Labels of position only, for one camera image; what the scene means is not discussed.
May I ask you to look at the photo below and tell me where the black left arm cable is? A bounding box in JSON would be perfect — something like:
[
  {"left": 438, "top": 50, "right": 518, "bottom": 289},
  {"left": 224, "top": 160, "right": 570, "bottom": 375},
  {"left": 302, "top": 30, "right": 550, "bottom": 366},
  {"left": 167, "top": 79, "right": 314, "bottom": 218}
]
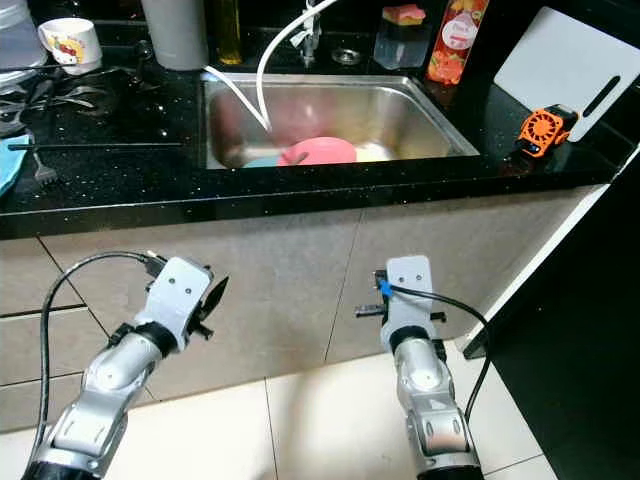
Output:
[{"left": 38, "top": 250, "right": 169, "bottom": 461}]

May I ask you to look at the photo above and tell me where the yellow plate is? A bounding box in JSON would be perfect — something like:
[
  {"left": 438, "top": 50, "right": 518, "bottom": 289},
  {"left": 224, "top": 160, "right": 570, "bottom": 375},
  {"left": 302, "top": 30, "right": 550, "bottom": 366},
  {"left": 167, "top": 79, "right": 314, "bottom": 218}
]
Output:
[{"left": 350, "top": 140, "right": 396, "bottom": 163}]

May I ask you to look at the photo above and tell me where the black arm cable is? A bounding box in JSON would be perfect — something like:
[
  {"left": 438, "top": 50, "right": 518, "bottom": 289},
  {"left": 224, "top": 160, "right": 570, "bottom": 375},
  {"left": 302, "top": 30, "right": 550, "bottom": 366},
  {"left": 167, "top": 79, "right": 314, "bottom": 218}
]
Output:
[
  {"left": 380, "top": 280, "right": 493, "bottom": 421},
  {"left": 38, "top": 250, "right": 169, "bottom": 461}
]

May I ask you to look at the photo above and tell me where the round metal counter ring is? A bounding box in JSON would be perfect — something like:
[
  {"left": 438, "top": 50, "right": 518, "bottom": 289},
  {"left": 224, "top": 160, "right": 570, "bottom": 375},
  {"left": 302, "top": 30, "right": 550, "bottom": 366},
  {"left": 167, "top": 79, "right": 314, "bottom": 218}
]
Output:
[{"left": 330, "top": 47, "right": 363, "bottom": 67}]

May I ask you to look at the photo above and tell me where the peach soap pump bottle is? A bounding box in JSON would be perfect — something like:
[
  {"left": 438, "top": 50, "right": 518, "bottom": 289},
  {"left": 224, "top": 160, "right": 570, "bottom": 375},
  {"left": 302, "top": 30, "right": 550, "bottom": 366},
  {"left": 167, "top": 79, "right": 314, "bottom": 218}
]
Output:
[{"left": 425, "top": 0, "right": 491, "bottom": 86}]

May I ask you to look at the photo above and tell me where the pink yellow sponge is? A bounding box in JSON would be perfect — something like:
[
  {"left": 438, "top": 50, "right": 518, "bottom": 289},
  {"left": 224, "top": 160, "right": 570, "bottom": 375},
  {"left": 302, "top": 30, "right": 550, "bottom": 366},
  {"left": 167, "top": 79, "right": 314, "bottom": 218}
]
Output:
[{"left": 382, "top": 3, "right": 427, "bottom": 26}]

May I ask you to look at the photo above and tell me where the orange black fan device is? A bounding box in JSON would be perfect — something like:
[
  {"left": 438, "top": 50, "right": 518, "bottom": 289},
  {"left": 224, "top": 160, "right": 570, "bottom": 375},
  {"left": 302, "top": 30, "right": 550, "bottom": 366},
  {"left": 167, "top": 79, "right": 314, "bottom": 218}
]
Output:
[{"left": 518, "top": 103, "right": 579, "bottom": 158}]

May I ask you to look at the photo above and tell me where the beige cabinet door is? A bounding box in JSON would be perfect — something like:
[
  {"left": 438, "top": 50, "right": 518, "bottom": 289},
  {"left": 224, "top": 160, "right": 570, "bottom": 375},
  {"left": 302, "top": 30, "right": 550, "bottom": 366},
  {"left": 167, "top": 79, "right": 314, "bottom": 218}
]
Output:
[
  {"left": 325, "top": 183, "right": 611, "bottom": 366},
  {"left": 50, "top": 200, "right": 361, "bottom": 401}
]

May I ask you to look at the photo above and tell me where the pink plate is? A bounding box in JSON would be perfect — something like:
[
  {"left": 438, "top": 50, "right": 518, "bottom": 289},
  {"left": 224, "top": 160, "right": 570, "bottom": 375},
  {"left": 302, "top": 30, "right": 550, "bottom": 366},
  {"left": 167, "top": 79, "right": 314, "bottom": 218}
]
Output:
[{"left": 275, "top": 136, "right": 359, "bottom": 167}]

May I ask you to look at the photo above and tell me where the white cartoon cat mug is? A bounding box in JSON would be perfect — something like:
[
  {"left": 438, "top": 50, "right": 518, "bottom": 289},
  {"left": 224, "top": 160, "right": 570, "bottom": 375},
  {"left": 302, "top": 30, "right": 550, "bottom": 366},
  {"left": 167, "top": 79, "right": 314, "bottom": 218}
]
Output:
[{"left": 38, "top": 18, "right": 104, "bottom": 76}]

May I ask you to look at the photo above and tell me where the white cutting board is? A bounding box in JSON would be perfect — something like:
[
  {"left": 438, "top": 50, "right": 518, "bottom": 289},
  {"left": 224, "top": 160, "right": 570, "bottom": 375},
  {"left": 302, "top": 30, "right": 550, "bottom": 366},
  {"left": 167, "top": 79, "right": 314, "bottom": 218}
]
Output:
[{"left": 493, "top": 5, "right": 640, "bottom": 143}]

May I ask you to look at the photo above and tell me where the clear sponge holder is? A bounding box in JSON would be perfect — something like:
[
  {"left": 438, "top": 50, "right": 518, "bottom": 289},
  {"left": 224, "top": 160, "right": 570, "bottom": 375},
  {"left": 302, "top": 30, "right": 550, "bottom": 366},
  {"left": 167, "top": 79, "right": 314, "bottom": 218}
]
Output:
[{"left": 372, "top": 15, "right": 429, "bottom": 69}]

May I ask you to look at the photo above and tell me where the white water hose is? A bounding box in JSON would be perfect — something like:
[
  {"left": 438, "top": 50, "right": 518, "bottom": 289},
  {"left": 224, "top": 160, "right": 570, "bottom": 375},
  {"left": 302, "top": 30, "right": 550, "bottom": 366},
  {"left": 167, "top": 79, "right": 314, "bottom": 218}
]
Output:
[{"left": 205, "top": 0, "right": 351, "bottom": 131}]

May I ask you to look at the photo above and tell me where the stainless steel sink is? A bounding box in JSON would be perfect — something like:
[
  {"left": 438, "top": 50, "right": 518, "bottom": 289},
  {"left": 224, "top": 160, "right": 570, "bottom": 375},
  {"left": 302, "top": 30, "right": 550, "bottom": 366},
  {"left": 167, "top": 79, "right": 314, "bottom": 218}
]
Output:
[{"left": 200, "top": 72, "right": 481, "bottom": 171}]

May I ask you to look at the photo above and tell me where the beige drawer front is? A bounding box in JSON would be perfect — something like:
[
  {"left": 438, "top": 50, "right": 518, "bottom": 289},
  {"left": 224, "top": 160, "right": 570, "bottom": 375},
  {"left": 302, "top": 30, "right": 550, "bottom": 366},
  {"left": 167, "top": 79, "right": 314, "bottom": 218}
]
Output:
[
  {"left": 0, "top": 238, "right": 86, "bottom": 316},
  {"left": 0, "top": 308, "right": 106, "bottom": 386},
  {"left": 0, "top": 378, "right": 81, "bottom": 433}
]

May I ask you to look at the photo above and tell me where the chrome faucet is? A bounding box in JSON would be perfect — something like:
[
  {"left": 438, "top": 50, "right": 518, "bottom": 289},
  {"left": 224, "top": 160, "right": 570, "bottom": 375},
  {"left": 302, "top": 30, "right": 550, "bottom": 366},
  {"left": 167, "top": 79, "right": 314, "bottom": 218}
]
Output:
[{"left": 295, "top": 0, "right": 323, "bottom": 69}]

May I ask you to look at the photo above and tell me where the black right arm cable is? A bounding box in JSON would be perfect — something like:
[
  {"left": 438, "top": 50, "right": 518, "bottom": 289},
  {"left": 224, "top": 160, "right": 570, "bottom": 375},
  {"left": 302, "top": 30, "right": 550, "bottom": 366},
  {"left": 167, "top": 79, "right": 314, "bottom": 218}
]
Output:
[{"left": 380, "top": 280, "right": 493, "bottom": 421}]

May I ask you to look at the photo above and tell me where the blue cloth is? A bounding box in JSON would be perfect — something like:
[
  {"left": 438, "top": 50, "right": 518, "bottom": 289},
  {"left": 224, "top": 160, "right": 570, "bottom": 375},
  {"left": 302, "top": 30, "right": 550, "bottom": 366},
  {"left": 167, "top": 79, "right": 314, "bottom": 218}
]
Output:
[{"left": 0, "top": 135, "right": 33, "bottom": 196}]

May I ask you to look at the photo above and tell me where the yellow oil bottle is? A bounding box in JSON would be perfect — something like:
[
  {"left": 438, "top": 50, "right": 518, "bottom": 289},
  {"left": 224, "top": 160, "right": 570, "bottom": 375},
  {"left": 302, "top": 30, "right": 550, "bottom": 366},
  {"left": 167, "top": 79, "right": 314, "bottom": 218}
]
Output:
[{"left": 212, "top": 0, "right": 243, "bottom": 66}]

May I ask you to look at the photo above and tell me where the grey water filter canister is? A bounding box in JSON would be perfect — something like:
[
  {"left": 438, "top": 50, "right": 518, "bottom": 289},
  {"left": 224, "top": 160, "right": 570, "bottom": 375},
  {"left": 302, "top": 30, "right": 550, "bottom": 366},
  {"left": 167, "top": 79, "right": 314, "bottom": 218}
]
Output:
[{"left": 140, "top": 0, "right": 209, "bottom": 71}]

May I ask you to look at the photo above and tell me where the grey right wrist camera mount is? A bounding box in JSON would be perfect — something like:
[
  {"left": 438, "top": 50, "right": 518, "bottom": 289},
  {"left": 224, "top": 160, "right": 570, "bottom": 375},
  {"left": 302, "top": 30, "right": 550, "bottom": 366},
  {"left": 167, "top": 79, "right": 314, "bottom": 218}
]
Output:
[{"left": 385, "top": 255, "right": 436, "bottom": 336}]

